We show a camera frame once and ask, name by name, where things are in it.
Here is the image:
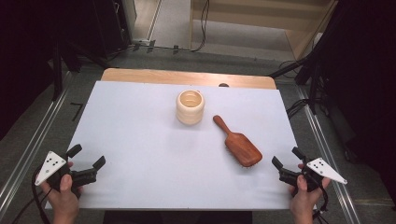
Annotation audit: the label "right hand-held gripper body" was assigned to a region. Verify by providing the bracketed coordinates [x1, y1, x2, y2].
[278, 157, 348, 193]

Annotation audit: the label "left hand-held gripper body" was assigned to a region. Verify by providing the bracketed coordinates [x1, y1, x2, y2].
[34, 150, 98, 199]

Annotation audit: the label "cream ribbed cup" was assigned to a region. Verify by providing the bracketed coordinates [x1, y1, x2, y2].
[176, 89, 205, 126]

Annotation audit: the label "person's right hand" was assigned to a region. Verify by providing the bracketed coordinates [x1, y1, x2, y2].
[289, 163, 331, 224]

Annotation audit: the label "person's left hand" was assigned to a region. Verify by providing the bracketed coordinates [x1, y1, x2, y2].
[39, 161, 82, 224]

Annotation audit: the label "white board sheet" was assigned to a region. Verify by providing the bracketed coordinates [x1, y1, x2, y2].
[45, 80, 317, 211]

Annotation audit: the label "black metal stand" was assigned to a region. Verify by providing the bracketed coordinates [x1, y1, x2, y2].
[50, 36, 64, 101]

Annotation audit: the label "wooden table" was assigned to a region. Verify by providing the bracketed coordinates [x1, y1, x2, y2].
[101, 68, 277, 91]

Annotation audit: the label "black stand feet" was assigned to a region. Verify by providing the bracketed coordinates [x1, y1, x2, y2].
[132, 39, 181, 54]

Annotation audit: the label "black equipment case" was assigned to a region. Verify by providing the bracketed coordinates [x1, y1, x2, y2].
[92, 0, 134, 59]

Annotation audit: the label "light wooden cabinet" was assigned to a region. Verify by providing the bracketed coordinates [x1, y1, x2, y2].
[190, 0, 339, 61]

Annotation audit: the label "metal floor rail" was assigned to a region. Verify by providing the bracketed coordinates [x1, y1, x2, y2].
[295, 84, 362, 224]
[0, 71, 74, 214]

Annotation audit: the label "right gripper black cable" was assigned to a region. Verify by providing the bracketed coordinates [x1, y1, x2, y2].
[312, 174, 331, 224]

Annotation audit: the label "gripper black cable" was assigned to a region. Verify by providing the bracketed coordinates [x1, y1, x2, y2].
[312, 174, 331, 224]
[12, 167, 52, 224]

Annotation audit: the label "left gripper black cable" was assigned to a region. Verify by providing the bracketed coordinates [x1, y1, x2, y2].
[12, 167, 52, 224]

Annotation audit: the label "bundle of black floor cables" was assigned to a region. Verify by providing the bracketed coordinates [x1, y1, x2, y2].
[285, 98, 312, 119]

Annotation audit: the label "hanging black cable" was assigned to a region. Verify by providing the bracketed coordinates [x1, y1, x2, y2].
[190, 0, 210, 53]

